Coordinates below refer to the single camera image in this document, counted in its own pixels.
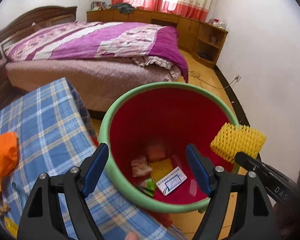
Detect red plastic stool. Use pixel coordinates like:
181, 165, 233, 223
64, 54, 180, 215
154, 211, 174, 228

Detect red bin with green rim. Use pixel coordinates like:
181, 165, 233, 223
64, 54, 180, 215
99, 82, 240, 214

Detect floral curtain with red hem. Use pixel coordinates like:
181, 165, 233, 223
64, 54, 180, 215
111, 0, 217, 22

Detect floor cable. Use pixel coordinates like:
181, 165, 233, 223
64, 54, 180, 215
188, 70, 239, 90

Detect blue plaid blanket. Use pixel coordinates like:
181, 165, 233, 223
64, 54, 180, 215
0, 77, 188, 240

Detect row of books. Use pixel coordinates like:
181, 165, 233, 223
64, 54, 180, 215
91, 1, 108, 12

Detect long low wooden cabinet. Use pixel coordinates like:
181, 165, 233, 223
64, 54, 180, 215
87, 8, 229, 69

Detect bed with pink bedspread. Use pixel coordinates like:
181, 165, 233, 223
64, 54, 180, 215
5, 60, 188, 113

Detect white and green box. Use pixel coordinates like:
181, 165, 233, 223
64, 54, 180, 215
156, 169, 187, 196

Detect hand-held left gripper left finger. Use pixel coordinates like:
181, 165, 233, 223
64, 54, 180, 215
17, 142, 110, 240

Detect dark wooden headboard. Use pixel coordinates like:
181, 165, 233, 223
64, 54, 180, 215
0, 6, 78, 60

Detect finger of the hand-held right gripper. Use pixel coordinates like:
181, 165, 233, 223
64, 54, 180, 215
234, 151, 268, 178

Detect person's left hand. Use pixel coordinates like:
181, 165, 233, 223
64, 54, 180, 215
124, 231, 140, 240

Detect small items on cabinet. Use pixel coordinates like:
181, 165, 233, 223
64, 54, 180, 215
208, 18, 228, 29

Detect orange foam fruit net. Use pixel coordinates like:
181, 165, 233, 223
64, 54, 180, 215
0, 132, 18, 178

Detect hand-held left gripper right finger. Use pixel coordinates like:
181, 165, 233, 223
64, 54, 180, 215
185, 144, 282, 240

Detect yellow wrapper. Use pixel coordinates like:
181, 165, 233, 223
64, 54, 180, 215
4, 216, 18, 238

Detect dark crumpled clothes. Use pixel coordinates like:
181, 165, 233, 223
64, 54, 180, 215
110, 3, 137, 14

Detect purple floral quilt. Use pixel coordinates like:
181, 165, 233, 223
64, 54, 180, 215
0, 21, 189, 83

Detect broken peanut shells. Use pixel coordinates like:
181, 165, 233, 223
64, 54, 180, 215
0, 202, 11, 218

